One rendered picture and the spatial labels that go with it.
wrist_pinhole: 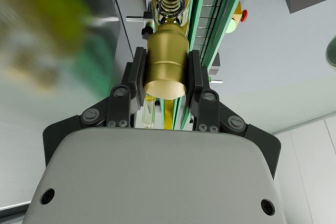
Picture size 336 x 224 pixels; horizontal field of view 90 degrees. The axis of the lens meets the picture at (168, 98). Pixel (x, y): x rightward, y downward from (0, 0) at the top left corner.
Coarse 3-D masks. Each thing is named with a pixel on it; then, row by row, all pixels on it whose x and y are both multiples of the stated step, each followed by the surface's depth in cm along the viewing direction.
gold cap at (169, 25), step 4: (164, 24) 21; (168, 24) 21; (172, 24) 21; (176, 24) 21; (160, 28) 21; (164, 28) 21; (168, 28) 21; (172, 28) 21; (176, 28) 21; (180, 28) 21; (180, 32) 21
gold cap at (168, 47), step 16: (160, 32) 13; (176, 32) 13; (160, 48) 12; (176, 48) 12; (160, 64) 12; (176, 64) 12; (144, 80) 12; (160, 80) 11; (176, 80) 11; (160, 96) 14; (176, 96) 14
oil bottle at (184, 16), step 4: (152, 0) 23; (188, 0) 22; (152, 4) 23; (188, 4) 23; (152, 8) 24; (188, 8) 23; (152, 12) 24; (156, 12) 23; (184, 12) 23; (188, 12) 24; (152, 16) 25; (156, 16) 24; (180, 16) 23; (184, 16) 24; (156, 20) 24; (184, 20) 24; (180, 24) 25; (184, 24) 26
